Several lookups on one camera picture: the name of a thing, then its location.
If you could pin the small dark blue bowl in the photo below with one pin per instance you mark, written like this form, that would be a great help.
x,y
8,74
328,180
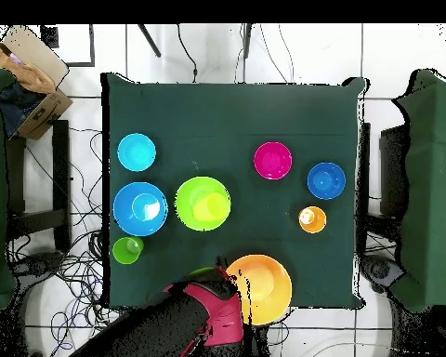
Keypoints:
x,y
326,181

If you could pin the black chair base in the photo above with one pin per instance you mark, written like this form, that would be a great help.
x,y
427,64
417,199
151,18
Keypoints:
x,y
41,262

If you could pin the large yellow-orange bowl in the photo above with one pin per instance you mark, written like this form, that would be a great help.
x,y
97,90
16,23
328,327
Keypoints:
x,y
267,290

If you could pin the black tripod leg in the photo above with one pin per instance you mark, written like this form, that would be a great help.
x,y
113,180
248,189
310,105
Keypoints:
x,y
150,41
247,41

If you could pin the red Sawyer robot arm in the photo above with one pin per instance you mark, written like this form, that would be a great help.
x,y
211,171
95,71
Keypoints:
x,y
163,327

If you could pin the green bowl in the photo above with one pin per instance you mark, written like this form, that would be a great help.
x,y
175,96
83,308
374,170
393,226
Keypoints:
x,y
189,193

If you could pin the cardboard box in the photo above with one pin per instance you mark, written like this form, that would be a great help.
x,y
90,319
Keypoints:
x,y
41,115

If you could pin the black metal frame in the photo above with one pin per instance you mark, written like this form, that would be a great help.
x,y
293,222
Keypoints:
x,y
50,37

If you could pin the yellow cup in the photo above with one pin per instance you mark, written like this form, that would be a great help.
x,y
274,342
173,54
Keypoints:
x,y
210,206

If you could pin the small light blue bowl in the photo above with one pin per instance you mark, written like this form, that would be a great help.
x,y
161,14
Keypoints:
x,y
136,152

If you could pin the dark blue cloth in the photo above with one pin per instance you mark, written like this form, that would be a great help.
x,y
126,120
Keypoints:
x,y
16,108

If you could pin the orange cup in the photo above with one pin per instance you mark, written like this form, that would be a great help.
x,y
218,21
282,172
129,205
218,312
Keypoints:
x,y
312,220

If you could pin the dark green tablecloth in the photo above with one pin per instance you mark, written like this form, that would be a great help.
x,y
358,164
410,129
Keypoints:
x,y
226,122

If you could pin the black stool frame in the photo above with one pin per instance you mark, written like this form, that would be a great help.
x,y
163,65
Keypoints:
x,y
61,167

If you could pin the green cup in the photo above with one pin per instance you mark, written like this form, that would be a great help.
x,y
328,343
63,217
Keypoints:
x,y
124,253

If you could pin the brown cloth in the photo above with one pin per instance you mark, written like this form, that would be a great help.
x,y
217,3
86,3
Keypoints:
x,y
29,76

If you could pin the pink bowl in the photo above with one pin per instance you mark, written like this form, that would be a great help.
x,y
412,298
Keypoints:
x,y
273,160

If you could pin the large blue bowl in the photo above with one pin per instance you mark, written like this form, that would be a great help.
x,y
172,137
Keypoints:
x,y
130,223

